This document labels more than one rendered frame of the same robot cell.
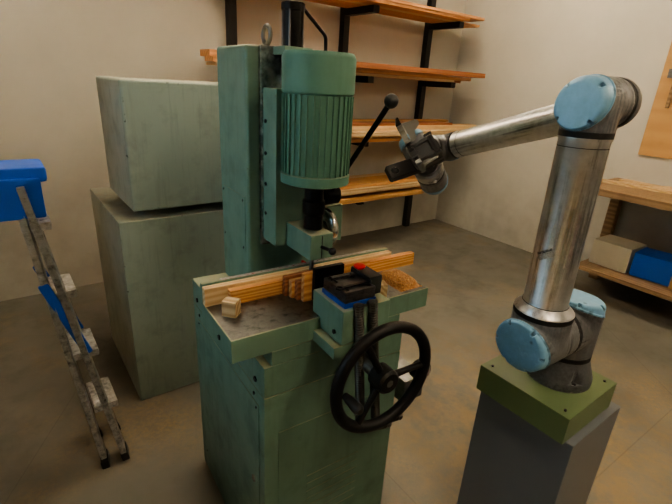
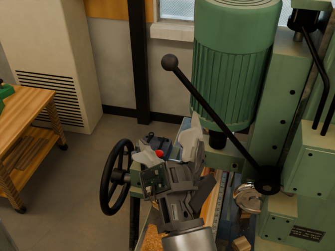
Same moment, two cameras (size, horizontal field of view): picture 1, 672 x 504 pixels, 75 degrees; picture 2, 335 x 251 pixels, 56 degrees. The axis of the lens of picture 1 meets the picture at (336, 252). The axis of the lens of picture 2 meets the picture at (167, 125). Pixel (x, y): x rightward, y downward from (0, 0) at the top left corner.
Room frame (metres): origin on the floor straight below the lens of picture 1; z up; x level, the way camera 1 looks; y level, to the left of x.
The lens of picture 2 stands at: (1.54, -0.47, 1.73)
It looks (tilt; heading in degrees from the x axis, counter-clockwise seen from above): 42 degrees down; 140
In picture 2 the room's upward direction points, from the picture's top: straight up
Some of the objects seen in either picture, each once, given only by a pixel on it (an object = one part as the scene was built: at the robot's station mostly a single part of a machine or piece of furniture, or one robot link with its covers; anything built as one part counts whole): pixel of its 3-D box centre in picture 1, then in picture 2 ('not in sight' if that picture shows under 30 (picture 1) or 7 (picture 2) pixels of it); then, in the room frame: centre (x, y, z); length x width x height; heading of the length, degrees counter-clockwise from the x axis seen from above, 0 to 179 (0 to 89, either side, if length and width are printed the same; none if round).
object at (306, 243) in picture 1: (309, 241); (222, 156); (1.15, 0.08, 1.03); 0.14 x 0.07 x 0.09; 35
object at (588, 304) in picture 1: (570, 321); not in sight; (1.15, -0.70, 0.83); 0.17 x 0.15 x 0.18; 125
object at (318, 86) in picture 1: (317, 121); (229, 61); (1.13, 0.07, 1.35); 0.18 x 0.18 x 0.31
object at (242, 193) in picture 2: (325, 227); (255, 198); (1.31, 0.04, 1.02); 0.12 x 0.03 x 0.12; 35
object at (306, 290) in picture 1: (336, 280); not in sight; (1.09, -0.01, 0.94); 0.21 x 0.01 x 0.08; 125
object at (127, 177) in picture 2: (363, 361); (137, 180); (0.91, -0.08, 0.81); 0.29 x 0.20 x 0.29; 125
